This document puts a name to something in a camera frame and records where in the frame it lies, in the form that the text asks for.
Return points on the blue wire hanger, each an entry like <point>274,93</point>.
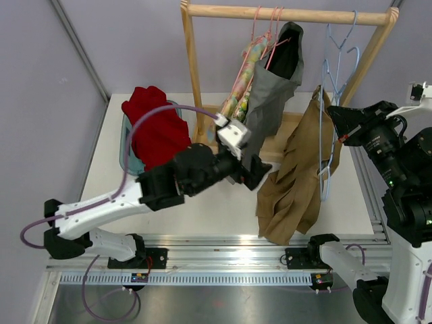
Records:
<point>341,57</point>
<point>326,144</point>

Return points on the aluminium rail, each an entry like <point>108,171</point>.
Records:
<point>192,261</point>

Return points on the red skirt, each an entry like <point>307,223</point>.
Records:
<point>161,136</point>

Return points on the tan skirt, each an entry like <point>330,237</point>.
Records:
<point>288,201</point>

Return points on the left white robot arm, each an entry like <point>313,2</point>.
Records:
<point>76,228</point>

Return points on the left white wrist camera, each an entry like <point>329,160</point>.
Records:
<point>232,134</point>

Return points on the grey skirt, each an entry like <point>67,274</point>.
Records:
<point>272,88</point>

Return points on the wooden clothes rack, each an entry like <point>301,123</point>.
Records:
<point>273,145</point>

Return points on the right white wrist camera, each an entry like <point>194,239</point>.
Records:
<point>418,101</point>

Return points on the lemon print skirt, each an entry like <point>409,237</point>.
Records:
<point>241,109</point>

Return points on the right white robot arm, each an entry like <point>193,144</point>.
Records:
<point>405,166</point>

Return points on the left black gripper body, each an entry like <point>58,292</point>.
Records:
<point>240,174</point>

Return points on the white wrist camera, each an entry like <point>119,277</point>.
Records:
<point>418,101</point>
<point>232,134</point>

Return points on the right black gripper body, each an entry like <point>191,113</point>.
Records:
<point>372,129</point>

